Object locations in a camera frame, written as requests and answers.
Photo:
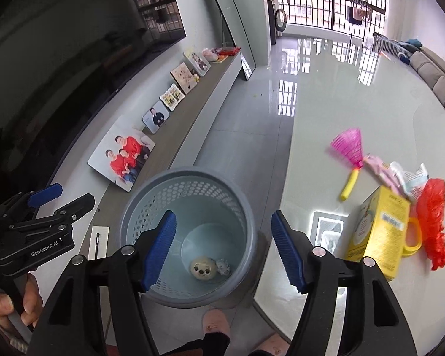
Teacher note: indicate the person's left hand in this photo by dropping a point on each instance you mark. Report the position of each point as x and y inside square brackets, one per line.
[32, 303]

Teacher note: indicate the grey sectional sofa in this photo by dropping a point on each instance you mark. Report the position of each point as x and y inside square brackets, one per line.
[431, 69]

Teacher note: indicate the cream fluffy round plush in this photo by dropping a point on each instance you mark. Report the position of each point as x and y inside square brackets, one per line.
[203, 268]

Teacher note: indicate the grey perforated trash basket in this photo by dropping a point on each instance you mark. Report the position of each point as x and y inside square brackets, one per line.
[214, 219]

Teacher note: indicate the grey tv console shelf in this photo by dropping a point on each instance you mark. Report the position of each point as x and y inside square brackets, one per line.
[178, 143]

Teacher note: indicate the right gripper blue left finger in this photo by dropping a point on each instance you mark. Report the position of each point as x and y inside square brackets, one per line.
[158, 249]

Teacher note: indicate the black wall television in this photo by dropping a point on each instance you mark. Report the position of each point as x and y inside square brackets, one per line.
[61, 61]

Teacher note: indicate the white paper ball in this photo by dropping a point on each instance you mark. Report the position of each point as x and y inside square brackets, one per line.
[223, 267]

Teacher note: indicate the large family photo red shirts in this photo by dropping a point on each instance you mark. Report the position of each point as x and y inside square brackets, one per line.
[122, 154]

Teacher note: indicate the white card with pen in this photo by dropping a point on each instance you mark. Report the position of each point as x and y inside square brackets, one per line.
[98, 242]

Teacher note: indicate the beige baby photo frame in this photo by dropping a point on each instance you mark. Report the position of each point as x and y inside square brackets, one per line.
[184, 78]

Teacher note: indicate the patterned blanket on sofa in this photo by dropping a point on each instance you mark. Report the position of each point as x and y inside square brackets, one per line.
[401, 50]

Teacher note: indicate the photo of man in black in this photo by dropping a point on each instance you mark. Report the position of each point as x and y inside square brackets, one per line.
[155, 117]

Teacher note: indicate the right pink slipper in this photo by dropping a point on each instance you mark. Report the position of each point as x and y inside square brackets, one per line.
[273, 346]

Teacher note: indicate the light blue wet wipes pack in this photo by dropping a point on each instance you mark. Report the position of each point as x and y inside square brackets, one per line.
[411, 184]

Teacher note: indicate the red package on shelf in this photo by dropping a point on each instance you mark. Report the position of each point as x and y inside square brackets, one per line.
[226, 51]

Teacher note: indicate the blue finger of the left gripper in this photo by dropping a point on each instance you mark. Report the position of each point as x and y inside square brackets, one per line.
[41, 197]
[73, 211]

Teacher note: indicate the yellow foam stick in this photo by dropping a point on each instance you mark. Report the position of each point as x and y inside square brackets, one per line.
[353, 177]

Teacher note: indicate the round fan by window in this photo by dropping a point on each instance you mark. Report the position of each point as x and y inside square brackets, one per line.
[280, 20]

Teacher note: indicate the pink snack wrapper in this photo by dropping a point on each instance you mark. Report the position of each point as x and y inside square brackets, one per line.
[384, 173]

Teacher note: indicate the yellow cardboard box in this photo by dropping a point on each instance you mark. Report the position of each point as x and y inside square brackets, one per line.
[380, 231]

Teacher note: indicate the tall leaning mirror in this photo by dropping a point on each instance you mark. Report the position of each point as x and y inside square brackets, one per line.
[238, 34]

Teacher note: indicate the yellow collage photo frame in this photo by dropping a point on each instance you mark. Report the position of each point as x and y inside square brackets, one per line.
[172, 97]

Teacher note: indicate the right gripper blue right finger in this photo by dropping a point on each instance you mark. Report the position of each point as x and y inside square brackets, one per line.
[292, 246]

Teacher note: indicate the red plastic bag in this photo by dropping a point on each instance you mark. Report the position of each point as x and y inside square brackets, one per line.
[431, 213]

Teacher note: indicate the pink slipper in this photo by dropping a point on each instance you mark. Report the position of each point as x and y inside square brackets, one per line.
[273, 346]
[215, 321]

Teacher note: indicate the photo frame woman portrait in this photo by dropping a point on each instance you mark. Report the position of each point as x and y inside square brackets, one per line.
[198, 61]

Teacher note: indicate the pink plush toy on shelf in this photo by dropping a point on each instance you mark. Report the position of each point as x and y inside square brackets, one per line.
[210, 55]

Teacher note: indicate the left pink slipper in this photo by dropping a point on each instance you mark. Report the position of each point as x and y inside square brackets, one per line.
[215, 321]

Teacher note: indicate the pink plastic shuttlecock skirt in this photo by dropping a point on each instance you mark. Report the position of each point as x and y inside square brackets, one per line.
[349, 144]

